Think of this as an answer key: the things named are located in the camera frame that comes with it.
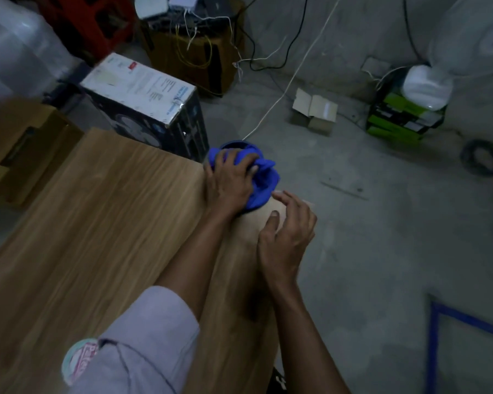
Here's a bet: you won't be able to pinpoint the person's left hand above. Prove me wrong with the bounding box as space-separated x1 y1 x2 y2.
204 148 260 220

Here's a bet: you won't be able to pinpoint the person's right hand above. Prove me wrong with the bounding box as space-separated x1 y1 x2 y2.
256 189 318 288

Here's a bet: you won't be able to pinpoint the blue cloth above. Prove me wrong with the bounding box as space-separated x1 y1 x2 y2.
208 146 281 214

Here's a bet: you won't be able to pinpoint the blue round waste bin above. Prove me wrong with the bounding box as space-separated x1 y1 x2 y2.
220 140 263 160

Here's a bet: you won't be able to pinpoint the round white foil lid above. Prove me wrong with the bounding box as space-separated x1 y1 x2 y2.
61 338 102 386

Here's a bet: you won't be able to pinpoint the person's left forearm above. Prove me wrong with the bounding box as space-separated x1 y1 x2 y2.
154 208 239 321

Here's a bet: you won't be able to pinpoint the person's right forearm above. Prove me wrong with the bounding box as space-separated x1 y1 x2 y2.
269 279 352 394

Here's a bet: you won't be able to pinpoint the large brown cardboard box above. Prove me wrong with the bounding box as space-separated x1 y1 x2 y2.
141 0 247 98

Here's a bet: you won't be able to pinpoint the small open white carton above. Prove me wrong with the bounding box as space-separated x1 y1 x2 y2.
290 88 339 136

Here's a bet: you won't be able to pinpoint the black box with white label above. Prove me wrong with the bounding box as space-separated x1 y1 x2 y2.
80 52 210 163

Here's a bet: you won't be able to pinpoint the black trousers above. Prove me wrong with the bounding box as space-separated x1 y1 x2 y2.
267 367 288 394

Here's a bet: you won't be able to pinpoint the wooden table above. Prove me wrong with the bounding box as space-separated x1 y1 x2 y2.
0 126 315 394

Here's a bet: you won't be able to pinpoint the light denim shirt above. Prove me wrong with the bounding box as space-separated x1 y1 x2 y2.
67 286 201 394

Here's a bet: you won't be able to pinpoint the green object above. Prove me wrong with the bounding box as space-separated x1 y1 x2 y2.
365 71 446 146

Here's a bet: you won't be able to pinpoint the black electronic device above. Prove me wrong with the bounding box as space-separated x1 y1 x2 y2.
147 0 239 28

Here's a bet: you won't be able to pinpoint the white rounded device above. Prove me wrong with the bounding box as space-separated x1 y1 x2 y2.
134 0 169 19

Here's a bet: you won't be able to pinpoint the red plastic item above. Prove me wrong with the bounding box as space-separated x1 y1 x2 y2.
37 0 136 62

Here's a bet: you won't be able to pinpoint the white wrapped package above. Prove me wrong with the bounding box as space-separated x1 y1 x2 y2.
0 0 77 99

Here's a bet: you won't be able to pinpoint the white electric fan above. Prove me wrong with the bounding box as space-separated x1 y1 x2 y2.
400 0 493 112

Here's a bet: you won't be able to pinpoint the white cable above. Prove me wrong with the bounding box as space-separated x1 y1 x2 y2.
242 0 344 141

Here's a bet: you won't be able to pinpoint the yellow wire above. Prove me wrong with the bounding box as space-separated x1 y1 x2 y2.
175 24 213 70

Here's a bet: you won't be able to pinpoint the thin white wire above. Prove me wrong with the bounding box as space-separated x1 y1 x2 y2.
182 8 288 83

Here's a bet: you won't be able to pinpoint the blue metal frame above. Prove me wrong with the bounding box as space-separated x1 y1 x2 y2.
425 299 493 394

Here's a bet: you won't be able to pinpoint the coiled black cable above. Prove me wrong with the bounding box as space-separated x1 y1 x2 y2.
460 139 493 178

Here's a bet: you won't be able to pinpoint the brown cardboard box with handle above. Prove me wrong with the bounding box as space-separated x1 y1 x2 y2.
0 98 85 210

